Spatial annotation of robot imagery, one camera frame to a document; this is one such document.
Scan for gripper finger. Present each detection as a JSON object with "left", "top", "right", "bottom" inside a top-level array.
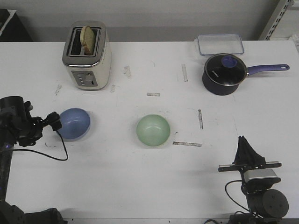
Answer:
[
  {"left": 243, "top": 136, "right": 266, "bottom": 164},
  {"left": 232, "top": 136, "right": 246, "bottom": 165}
]

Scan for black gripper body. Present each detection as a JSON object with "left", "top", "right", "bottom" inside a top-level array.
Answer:
[
  {"left": 15, "top": 101, "right": 62, "bottom": 147},
  {"left": 217, "top": 161, "right": 282, "bottom": 194}
]

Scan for blue bowl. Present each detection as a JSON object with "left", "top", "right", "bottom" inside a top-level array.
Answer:
[{"left": 58, "top": 108, "right": 91, "bottom": 140}]

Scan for green bowl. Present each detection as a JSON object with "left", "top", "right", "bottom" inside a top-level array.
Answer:
[{"left": 136, "top": 114, "right": 171, "bottom": 147}]

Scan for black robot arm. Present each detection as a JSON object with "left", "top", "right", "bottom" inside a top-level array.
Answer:
[
  {"left": 0, "top": 96, "right": 67, "bottom": 224},
  {"left": 218, "top": 136, "right": 289, "bottom": 224}
]

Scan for dark blue saucepan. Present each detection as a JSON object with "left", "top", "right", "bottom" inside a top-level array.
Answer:
[{"left": 202, "top": 64, "right": 290, "bottom": 96}]

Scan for glass lid with blue knob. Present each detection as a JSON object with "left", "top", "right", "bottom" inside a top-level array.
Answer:
[{"left": 205, "top": 53, "right": 247, "bottom": 86}]

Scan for cream and chrome toaster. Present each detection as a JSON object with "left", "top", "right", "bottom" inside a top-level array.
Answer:
[{"left": 62, "top": 21, "right": 112, "bottom": 90}]

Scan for slice of toast bread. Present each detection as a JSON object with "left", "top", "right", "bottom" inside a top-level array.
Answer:
[{"left": 79, "top": 26, "right": 95, "bottom": 55}]

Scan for clear plastic food container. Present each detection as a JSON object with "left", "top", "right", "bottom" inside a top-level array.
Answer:
[{"left": 194, "top": 34, "right": 244, "bottom": 56}]

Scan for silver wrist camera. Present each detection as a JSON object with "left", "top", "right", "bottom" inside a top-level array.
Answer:
[{"left": 243, "top": 168, "right": 277, "bottom": 182}]

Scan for white perforated metal rail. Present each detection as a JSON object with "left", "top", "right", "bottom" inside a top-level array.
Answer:
[{"left": 258, "top": 0, "right": 295, "bottom": 41}]

